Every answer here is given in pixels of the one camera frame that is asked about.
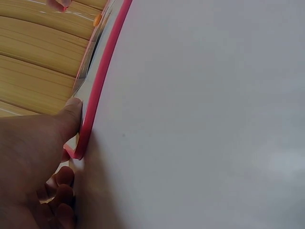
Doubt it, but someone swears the person's right hand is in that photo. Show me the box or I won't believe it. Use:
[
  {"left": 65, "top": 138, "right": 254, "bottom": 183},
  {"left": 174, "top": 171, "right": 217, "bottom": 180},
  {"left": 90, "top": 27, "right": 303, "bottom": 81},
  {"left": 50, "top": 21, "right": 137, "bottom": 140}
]
[{"left": 47, "top": 0, "right": 72, "bottom": 13}]

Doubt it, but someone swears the person's left hand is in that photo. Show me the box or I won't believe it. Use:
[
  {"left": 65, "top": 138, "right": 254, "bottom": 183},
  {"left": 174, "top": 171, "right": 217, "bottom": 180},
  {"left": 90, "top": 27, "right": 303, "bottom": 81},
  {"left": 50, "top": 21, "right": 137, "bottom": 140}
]
[{"left": 0, "top": 97, "right": 84, "bottom": 229}]

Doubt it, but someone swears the white board with pink rim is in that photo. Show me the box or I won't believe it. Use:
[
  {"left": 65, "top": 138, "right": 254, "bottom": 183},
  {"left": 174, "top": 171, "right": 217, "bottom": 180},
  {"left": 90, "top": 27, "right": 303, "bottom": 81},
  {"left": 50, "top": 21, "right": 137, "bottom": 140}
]
[{"left": 63, "top": 0, "right": 133, "bottom": 161}]

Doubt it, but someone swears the clear plastic packet orange print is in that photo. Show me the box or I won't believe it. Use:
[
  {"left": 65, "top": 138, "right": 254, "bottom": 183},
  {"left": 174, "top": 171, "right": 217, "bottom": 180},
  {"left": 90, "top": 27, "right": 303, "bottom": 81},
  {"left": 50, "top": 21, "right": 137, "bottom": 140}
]
[{"left": 71, "top": 0, "right": 124, "bottom": 99}]

